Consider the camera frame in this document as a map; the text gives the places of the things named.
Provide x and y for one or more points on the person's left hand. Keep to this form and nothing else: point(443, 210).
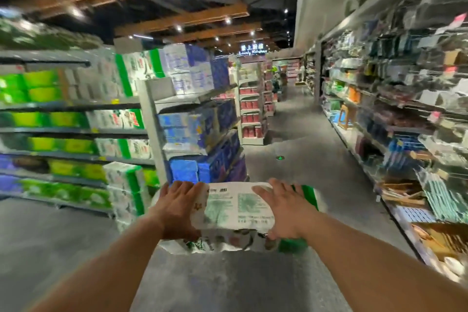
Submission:
point(175, 213)

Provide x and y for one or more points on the person's right hand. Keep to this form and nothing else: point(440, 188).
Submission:
point(289, 213)

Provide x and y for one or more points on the person's left fingers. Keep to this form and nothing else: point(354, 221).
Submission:
point(181, 188)

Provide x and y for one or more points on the person's right thumb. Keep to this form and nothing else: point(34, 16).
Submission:
point(262, 192)

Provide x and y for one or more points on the white green tissue roll pack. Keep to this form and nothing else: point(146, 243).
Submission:
point(230, 209)

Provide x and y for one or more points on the person's left forearm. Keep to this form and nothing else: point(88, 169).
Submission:
point(106, 271)

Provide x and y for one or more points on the person's right forearm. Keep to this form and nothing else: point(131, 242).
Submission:
point(380, 268)

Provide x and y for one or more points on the floor pile of white green packs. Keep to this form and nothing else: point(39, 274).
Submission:
point(126, 191)

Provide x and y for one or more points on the stack of blue tissue packs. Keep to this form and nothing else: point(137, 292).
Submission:
point(204, 129)

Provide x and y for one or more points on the rows of red packets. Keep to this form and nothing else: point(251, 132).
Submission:
point(251, 118)

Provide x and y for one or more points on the grey end shelf unit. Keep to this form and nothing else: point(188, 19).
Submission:
point(150, 118)

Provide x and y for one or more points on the shelf stock of white green packs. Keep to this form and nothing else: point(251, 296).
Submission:
point(120, 118)

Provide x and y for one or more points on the white shelf unit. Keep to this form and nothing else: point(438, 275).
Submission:
point(252, 81)

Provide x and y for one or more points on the wooden stool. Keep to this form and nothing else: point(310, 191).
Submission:
point(345, 116)

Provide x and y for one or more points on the long household goods shelf unit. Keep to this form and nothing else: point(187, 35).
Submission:
point(369, 140)

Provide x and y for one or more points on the long grey metal shelf unit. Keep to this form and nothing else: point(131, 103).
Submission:
point(73, 106)

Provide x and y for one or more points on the lit white sign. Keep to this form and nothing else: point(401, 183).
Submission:
point(251, 48)

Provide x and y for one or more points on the stack of bright green packets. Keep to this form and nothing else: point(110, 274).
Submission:
point(55, 118)

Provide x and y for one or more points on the stack of purple packets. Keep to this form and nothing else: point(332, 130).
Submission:
point(9, 172)

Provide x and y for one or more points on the hanging household goods display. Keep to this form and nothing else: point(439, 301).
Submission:
point(416, 77)

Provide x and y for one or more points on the green artificial foliage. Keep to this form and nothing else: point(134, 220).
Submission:
point(40, 35)

